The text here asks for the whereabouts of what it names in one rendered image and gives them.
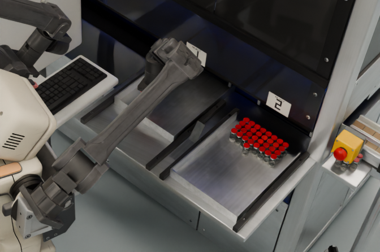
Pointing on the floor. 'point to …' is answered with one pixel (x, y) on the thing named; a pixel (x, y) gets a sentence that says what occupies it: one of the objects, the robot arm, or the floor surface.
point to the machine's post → (334, 104)
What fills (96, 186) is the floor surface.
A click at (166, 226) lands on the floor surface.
